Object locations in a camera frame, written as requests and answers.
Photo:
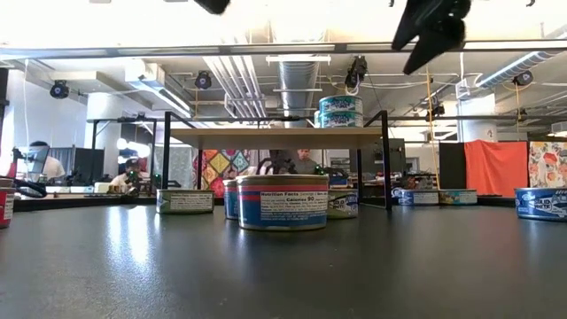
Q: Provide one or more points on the wooden shelf with black legs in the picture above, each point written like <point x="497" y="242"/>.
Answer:
<point x="266" y="138"/>

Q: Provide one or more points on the black panel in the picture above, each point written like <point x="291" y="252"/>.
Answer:
<point x="452" y="165"/>

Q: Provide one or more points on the person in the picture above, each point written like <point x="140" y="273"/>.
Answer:
<point x="51" y="167"/>
<point x="305" y="161"/>
<point x="128" y="175"/>

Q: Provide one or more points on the colourful patchwork quilt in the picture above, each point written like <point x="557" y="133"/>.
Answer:
<point x="221" y="168"/>

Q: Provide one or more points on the blue label tuna can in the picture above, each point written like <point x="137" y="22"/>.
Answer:
<point x="416" y="197"/>
<point x="540" y="203"/>

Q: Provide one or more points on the green label gold lid can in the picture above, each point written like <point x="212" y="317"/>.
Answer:
<point x="185" y="201"/>

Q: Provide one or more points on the background monitor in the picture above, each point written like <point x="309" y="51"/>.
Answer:
<point x="33" y="159"/>

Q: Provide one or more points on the multicolour label tuna can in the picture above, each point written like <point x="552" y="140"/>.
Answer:
<point x="457" y="197"/>

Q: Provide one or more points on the black metal stand frame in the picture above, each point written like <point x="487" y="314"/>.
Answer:
<point x="111" y="119"/>

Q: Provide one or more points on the black ceiling camera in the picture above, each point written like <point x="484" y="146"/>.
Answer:
<point x="523" y="78"/>
<point x="203" y="80"/>
<point x="59" y="89"/>

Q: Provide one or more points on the red label can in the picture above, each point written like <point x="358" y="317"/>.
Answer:
<point x="5" y="208"/>

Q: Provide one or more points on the Wild Planet salmon can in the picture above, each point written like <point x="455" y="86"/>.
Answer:
<point x="282" y="201"/>
<point x="230" y="199"/>

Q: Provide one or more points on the black background robot arm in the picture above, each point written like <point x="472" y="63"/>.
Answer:
<point x="277" y="166"/>

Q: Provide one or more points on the silver air duct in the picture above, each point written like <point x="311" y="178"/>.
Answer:
<point x="299" y="84"/>

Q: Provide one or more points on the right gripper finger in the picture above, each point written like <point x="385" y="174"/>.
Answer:
<point x="416" y="22"/>
<point x="438" y="44"/>

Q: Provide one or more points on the black table mat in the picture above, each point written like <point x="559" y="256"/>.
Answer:
<point x="443" y="266"/>

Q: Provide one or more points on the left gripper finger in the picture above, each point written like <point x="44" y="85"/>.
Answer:
<point x="215" y="5"/>

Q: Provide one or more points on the floral cloth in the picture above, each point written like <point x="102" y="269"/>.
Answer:
<point x="548" y="164"/>

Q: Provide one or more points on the orange cloth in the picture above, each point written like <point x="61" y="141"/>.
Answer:
<point x="496" y="168"/>

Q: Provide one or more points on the hanging black device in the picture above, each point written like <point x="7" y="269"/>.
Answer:
<point x="356" y="71"/>
<point x="436" y="108"/>

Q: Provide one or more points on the white ribbed duct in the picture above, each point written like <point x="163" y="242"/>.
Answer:
<point x="514" y="66"/>

